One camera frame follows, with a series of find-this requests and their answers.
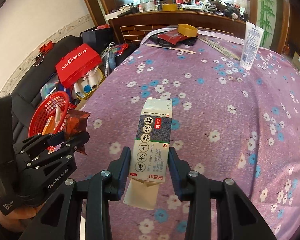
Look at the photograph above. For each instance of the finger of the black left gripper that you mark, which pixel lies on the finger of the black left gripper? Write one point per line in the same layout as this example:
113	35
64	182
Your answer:
63	154
36	144

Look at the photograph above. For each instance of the wooden counter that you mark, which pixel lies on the wooden counter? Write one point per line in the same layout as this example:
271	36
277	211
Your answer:
133	28

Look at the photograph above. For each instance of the person's left hand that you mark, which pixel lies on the person's left hand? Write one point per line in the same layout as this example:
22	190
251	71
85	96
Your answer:
15	221

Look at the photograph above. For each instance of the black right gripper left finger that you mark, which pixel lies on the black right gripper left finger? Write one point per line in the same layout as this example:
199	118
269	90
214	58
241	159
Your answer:
60	217

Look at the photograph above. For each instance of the white blue medicine carton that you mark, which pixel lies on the white blue medicine carton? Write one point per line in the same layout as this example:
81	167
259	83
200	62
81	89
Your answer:
150	154

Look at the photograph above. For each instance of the metal pot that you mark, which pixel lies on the metal pot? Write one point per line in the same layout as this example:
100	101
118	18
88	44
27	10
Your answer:
147	5

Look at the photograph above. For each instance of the white lotion tube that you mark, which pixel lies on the white lotion tube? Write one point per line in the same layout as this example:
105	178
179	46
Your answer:
252	41

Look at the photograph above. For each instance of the purple floral tablecloth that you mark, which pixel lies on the purple floral tablecloth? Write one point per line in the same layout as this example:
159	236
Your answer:
227	122

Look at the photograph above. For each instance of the yellow plastic container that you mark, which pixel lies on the yellow plastic container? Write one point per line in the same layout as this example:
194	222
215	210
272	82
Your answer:
187	30

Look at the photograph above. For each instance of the dark red wallet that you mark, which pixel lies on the dark red wallet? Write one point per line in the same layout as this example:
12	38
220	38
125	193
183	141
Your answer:
172	37

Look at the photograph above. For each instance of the wooden chopstick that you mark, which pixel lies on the wooden chopstick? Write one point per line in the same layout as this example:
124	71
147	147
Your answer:
170	48

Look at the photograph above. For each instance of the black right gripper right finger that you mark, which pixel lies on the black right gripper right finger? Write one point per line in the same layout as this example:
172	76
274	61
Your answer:
237	217

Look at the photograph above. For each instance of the red paper shopping bag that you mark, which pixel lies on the red paper shopping bag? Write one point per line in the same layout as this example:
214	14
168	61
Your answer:
76	64

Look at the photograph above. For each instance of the yellow box with rolls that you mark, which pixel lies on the yellow box with rolls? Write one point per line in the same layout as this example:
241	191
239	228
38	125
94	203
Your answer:
86	85

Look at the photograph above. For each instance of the red mesh basket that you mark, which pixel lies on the red mesh basket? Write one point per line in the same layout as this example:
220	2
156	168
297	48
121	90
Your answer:
47	109

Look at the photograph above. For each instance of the orange medicine box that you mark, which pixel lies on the orange medicine box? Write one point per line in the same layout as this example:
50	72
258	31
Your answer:
49	126

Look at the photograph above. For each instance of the black leather sofa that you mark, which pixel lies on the black leather sofa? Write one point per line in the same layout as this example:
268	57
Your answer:
26	95

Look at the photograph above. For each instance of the red snack bag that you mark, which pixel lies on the red snack bag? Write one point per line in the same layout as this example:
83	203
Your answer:
75	123

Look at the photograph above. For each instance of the holographic shopping bag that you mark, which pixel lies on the holographic shopping bag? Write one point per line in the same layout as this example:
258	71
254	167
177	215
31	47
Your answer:
50	87

